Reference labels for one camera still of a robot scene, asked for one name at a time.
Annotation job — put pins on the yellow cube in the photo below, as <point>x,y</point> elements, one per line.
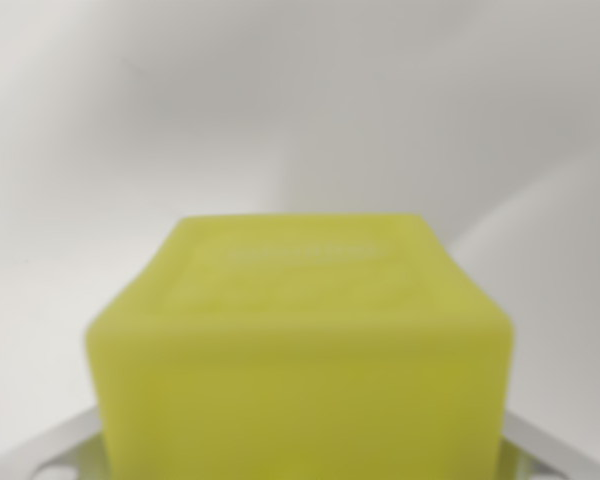
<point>300,360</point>

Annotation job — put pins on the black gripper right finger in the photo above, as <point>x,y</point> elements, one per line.
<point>525,457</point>

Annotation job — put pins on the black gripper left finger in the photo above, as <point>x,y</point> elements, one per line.
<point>55,450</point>

